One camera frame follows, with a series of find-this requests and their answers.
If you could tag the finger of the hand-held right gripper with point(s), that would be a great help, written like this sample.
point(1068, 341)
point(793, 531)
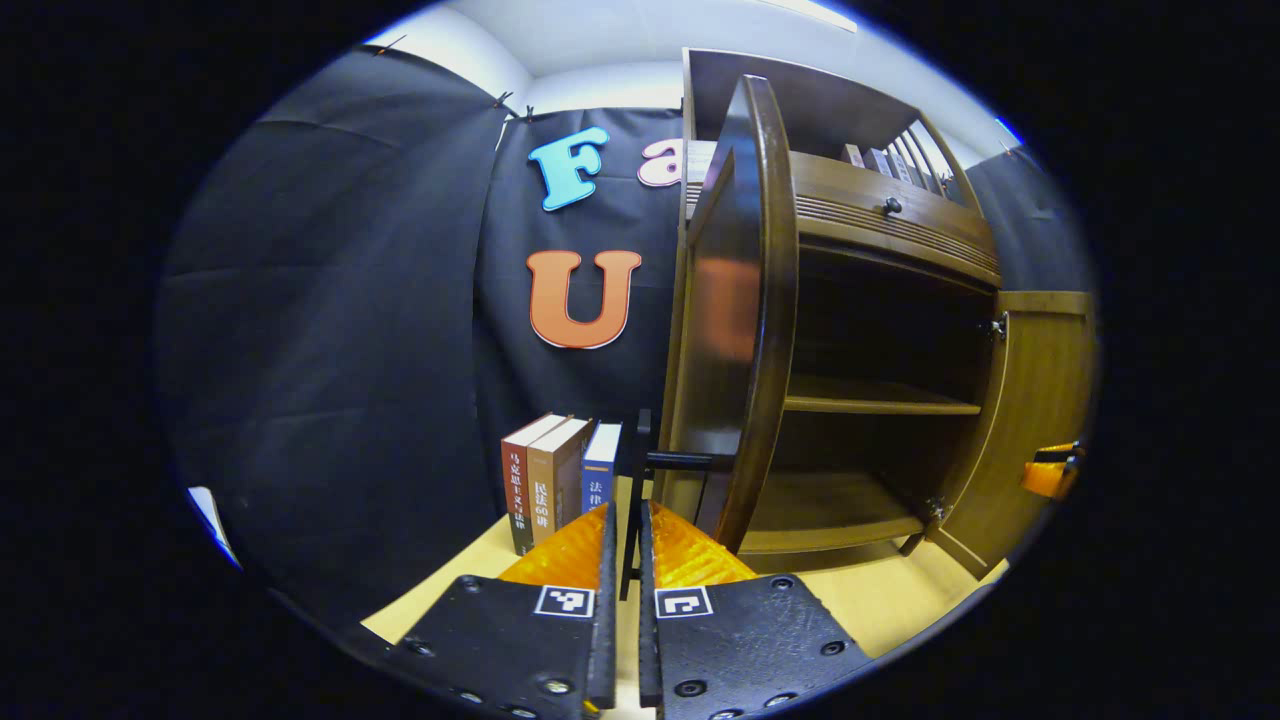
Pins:
point(1045, 478)

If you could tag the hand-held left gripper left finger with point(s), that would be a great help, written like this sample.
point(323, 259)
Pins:
point(606, 640)

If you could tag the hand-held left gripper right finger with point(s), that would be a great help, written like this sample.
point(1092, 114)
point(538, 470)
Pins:
point(648, 650)

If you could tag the wooden shoe cabinet door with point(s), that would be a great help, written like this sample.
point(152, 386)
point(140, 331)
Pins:
point(730, 300)
point(1040, 400)

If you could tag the wooden double-door shoe cabinet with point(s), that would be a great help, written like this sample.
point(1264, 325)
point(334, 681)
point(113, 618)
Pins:
point(870, 400)

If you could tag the wooden cabinet drawer black knob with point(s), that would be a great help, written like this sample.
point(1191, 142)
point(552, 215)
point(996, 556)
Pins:
point(840, 190)

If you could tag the tan cover book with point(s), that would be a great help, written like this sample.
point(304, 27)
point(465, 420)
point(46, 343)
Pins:
point(550, 485)

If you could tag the blue cover book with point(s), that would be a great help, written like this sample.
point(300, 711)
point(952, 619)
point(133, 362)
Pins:
point(598, 475)

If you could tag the red-brown cover book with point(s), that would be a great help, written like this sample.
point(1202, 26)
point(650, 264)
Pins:
point(518, 490)

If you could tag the mauve hardcover book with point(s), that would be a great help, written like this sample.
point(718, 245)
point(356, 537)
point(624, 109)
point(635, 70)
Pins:
point(852, 155)

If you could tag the black backdrop cloth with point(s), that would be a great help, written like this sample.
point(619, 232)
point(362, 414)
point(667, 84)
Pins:
point(330, 350)

